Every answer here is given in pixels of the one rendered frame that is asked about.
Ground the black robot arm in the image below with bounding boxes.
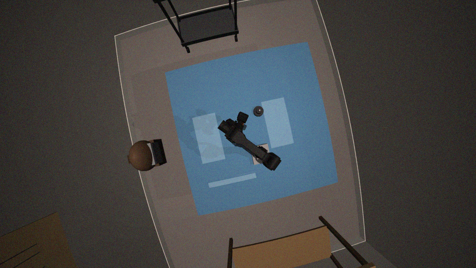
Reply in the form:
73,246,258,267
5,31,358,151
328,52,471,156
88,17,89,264
218,119,281,170

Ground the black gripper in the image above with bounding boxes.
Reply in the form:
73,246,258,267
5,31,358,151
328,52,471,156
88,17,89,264
234,112,249,131

